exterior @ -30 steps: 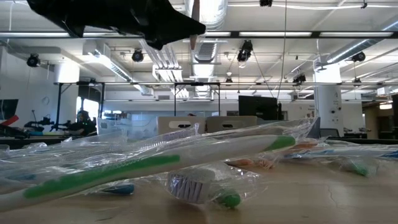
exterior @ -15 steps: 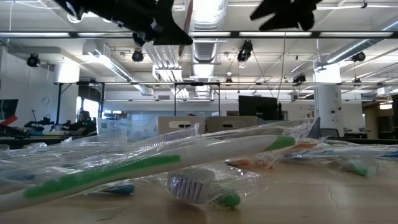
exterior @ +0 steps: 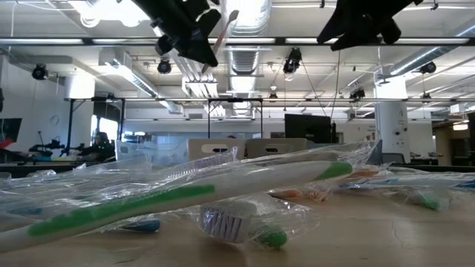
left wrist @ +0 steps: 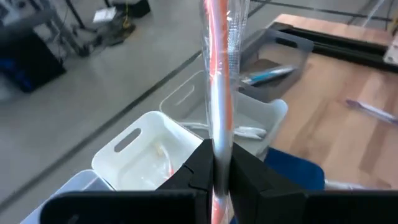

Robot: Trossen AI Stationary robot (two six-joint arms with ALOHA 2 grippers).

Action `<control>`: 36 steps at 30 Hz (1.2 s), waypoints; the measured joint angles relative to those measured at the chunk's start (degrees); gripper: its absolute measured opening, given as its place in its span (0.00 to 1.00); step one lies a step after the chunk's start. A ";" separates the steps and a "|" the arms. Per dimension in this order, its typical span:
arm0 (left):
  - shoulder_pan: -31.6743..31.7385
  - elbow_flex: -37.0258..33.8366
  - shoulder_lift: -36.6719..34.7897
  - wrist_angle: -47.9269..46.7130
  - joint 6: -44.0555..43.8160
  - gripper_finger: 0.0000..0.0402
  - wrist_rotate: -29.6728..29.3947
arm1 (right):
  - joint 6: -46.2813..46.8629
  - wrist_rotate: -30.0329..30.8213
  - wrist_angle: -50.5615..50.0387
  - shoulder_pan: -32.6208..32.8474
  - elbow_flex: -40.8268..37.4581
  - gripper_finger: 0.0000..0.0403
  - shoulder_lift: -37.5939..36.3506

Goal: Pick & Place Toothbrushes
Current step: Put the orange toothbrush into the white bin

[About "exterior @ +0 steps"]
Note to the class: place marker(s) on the white air duct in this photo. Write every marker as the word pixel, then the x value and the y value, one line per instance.
pixel 130 76

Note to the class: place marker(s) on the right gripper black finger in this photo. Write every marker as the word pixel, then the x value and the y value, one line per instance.
pixel 356 37
pixel 337 24

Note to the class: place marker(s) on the white round pillar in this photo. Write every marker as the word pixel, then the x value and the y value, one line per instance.
pixel 391 122

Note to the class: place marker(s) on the orange toothbrush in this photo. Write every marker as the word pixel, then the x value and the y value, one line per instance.
pixel 287 193
pixel 226 27
pixel 365 173

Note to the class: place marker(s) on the corrugated silver ventilation duct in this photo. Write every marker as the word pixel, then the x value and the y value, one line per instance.
pixel 245 61

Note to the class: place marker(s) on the red object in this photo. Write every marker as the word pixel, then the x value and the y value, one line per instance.
pixel 5 144

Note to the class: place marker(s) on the black background rig frame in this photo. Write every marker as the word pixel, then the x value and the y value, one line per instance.
pixel 70 126
pixel 209 118

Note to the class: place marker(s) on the white wall clock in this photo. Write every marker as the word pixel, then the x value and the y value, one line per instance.
pixel 54 120

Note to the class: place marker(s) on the person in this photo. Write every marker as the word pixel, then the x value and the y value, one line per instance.
pixel 100 148

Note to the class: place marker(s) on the black wall screen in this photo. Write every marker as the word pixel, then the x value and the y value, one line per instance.
pixel 10 130

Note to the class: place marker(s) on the grey plastic bin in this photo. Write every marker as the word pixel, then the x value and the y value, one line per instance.
pixel 256 146

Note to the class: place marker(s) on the clear plastic bin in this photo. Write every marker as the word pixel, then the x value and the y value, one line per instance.
pixel 148 152

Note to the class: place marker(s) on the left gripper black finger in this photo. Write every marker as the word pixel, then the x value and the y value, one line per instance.
pixel 209 22
pixel 200 52

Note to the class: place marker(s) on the white plastic bin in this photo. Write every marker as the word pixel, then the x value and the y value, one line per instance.
pixel 196 148

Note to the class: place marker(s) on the smooth silver ventilation duct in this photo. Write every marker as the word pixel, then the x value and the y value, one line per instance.
pixel 415 61

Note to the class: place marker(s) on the black background robot arm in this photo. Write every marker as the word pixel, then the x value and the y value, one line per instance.
pixel 48 148

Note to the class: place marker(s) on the dark smoked plastic bin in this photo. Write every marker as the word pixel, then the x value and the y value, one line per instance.
pixel 375 157

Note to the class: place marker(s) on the black monitor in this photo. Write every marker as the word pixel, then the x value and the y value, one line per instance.
pixel 308 128

